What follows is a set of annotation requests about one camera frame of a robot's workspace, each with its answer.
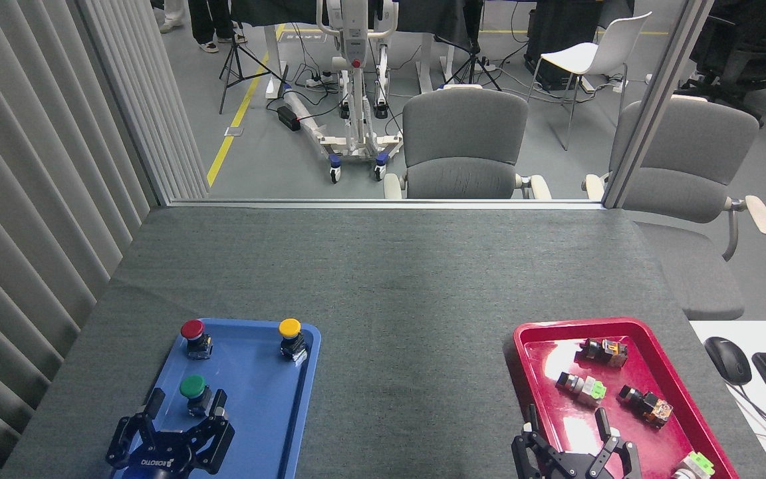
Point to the black office chair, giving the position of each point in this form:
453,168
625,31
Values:
742,46

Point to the white plastic chair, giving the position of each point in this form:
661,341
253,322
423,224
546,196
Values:
596,56

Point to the white stand on wheels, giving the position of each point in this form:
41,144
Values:
356,100

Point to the silver switch with green block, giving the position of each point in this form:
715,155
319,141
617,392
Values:
582,387
694,466

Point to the red plastic tray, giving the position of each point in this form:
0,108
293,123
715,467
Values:
549,359

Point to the black switch with orange block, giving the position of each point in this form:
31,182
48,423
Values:
649,406
606,351

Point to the yellow push button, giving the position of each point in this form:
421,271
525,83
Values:
290,327

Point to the grey slatted partition panel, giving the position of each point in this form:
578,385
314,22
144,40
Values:
24,199

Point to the black tripod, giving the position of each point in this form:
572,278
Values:
231,60
473,56

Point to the silver post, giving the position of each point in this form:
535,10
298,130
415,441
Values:
655,100

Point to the red push button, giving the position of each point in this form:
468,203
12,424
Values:
192,328

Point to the grey office chair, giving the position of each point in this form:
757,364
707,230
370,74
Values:
695,173
463,133

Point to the person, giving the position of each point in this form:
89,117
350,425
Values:
210,20
171,16

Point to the blue plastic tray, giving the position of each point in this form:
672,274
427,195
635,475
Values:
256,412

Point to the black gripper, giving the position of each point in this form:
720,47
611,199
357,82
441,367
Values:
572,467
157,459

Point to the white power strip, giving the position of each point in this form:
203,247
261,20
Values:
320,80

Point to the white desk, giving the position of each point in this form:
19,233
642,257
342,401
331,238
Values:
755,432

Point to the black computer mouse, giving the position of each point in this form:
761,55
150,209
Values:
729,359

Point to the green push button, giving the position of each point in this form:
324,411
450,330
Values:
192,386

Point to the black power adapter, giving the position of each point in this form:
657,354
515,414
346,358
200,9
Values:
288,118

